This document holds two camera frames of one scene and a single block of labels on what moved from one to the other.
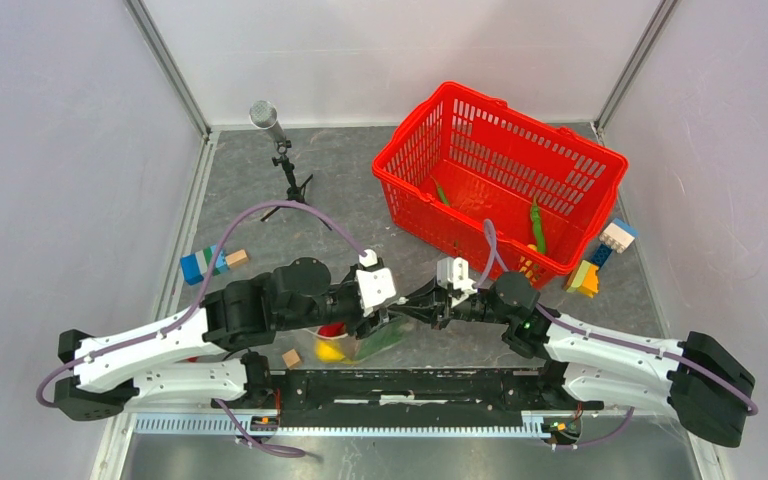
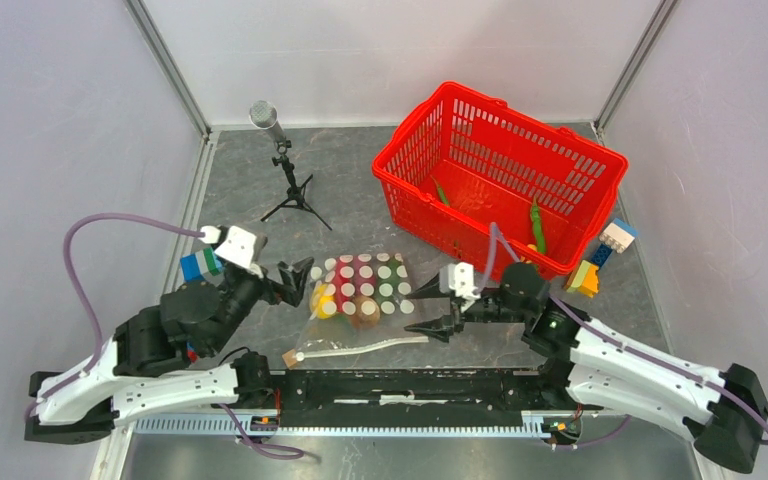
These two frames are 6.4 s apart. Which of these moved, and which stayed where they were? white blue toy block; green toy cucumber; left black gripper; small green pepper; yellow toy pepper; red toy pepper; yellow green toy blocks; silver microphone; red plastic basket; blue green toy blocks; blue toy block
Moved: yellow toy pepper; red toy pepper; green toy cucumber; left black gripper
Stayed: blue green toy blocks; silver microphone; small green pepper; red plastic basket; yellow green toy blocks; white blue toy block; blue toy block
